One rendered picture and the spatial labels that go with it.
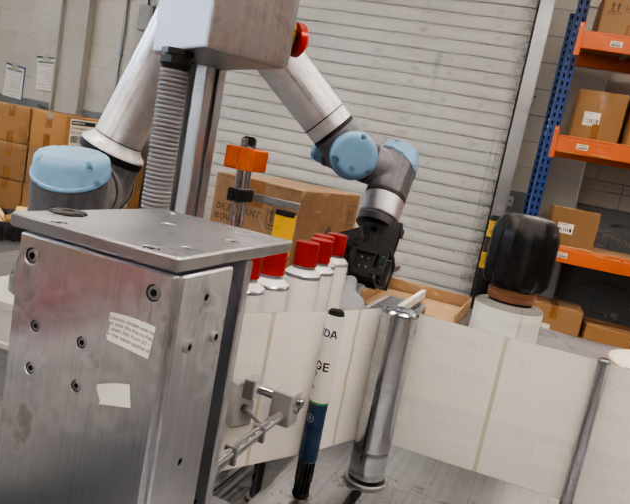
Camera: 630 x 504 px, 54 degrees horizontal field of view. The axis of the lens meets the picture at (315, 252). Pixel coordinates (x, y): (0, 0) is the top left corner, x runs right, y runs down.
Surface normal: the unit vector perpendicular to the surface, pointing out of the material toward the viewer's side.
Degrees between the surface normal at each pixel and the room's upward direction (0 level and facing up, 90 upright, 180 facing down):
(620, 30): 91
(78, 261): 90
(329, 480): 0
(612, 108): 89
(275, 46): 90
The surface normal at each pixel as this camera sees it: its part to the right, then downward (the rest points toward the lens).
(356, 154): 0.04, 0.21
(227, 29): 0.53, 0.23
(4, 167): -0.22, 0.15
